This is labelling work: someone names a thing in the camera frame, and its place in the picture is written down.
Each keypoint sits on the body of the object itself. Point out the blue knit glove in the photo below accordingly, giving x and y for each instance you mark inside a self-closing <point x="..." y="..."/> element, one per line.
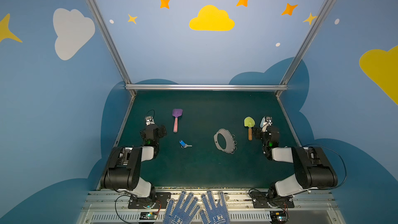
<point x="214" y="213"/>
<point x="183" y="211"/>

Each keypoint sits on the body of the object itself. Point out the metal key holder plate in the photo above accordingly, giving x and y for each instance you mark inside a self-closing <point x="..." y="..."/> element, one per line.
<point x="225" y="141"/>

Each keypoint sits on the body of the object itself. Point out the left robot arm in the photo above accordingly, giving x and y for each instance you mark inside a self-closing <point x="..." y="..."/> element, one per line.
<point x="123" y="169"/>

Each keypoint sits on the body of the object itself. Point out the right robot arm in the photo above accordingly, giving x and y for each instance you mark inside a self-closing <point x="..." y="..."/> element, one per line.
<point x="312" y="169"/>

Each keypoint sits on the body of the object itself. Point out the left blue knit glove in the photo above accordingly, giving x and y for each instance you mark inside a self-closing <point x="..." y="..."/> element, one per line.
<point x="183" y="211"/>

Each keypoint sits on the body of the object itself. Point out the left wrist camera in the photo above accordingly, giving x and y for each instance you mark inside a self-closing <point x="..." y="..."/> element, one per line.
<point x="149" y="120"/>

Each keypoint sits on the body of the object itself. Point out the aluminium frame back rail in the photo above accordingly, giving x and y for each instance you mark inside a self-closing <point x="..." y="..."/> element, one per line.
<point x="207" y="87"/>

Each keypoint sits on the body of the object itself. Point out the right controller board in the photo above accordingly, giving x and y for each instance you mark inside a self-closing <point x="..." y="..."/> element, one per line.
<point x="278" y="217"/>

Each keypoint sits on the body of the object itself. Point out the key with blue tag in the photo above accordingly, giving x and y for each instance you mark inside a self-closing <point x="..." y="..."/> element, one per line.
<point x="183" y="144"/>

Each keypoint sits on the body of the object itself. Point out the right blue knit glove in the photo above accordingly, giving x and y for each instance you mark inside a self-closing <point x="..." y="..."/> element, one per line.
<point x="214" y="213"/>

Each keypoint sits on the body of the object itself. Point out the aluminium frame post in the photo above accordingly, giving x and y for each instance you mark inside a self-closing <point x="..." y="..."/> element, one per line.
<point x="310" y="36"/>
<point x="92" y="4"/>

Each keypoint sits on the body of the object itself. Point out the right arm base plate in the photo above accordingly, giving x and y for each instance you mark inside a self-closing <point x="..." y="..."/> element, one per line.
<point x="260" y="199"/>

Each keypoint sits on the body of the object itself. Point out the left controller board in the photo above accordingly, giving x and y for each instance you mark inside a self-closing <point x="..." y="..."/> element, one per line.
<point x="148" y="216"/>

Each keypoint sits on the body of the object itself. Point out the purple spatula pink handle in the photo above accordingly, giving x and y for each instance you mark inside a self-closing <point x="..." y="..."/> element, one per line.
<point x="176" y="113"/>

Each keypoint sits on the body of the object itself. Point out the aluminium frame left post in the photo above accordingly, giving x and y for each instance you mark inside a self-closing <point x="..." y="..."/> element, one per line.
<point x="92" y="4"/>

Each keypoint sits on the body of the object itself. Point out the aluminium frame right post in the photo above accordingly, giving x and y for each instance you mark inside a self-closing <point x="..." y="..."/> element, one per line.
<point x="310" y="36"/>

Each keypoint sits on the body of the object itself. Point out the controller board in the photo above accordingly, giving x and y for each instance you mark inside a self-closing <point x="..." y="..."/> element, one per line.
<point x="278" y="217"/>
<point x="148" y="216"/>

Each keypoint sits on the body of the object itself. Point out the green trowel wooden handle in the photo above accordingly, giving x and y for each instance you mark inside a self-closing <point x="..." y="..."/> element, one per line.
<point x="249" y="123"/>

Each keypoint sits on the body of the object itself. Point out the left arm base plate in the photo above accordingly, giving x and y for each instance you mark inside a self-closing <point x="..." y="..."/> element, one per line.
<point x="154" y="201"/>

